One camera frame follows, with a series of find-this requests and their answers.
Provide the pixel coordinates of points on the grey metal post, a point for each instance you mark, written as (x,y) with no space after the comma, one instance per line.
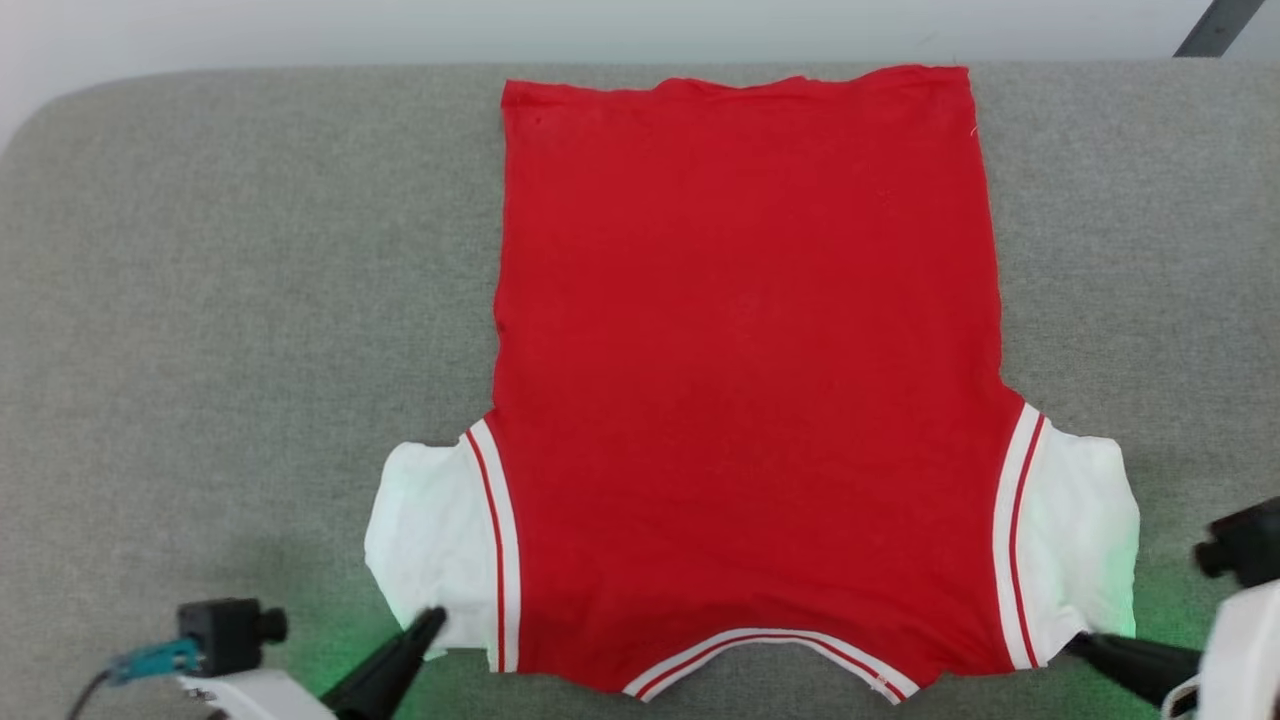
(1218,26)

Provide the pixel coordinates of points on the red shirt with white sleeves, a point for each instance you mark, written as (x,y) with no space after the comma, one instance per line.
(750,350)

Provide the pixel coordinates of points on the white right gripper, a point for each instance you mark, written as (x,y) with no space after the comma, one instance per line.
(1245,655)

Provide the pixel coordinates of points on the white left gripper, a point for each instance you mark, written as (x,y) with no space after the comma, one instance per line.
(255,698)

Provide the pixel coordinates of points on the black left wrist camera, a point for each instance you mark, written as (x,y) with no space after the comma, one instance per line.
(225,633)

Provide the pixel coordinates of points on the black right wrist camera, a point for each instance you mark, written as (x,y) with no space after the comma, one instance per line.
(1245,545)

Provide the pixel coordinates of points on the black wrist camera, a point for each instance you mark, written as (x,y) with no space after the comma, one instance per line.
(225,633)
(1245,545)

